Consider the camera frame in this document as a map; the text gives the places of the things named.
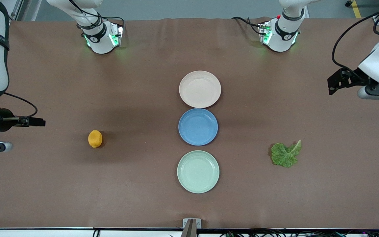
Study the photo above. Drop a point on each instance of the yellow lemon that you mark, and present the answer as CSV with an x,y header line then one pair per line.
x,y
95,138

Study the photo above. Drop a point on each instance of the blue round plate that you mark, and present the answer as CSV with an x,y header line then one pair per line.
x,y
198,127

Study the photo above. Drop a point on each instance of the green lettuce leaf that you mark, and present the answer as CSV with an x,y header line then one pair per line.
x,y
285,155

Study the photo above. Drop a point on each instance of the black caster wheel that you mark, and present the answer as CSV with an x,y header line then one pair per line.
x,y
348,3

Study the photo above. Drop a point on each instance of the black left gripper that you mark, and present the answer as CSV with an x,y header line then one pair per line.
x,y
350,80

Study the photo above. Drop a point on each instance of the grey metal camera bracket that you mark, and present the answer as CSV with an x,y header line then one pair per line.
x,y
191,225

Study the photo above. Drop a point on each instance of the brown table cover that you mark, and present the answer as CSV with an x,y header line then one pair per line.
x,y
77,184

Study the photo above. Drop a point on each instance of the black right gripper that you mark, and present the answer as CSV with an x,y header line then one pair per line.
x,y
4,119

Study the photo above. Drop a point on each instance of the pale green round plate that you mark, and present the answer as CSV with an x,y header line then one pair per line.
x,y
198,171

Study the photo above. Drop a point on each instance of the beige round plate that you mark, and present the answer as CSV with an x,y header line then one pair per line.
x,y
200,89

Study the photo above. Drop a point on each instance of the aluminium frame profile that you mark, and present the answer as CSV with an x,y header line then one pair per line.
x,y
377,18
15,8

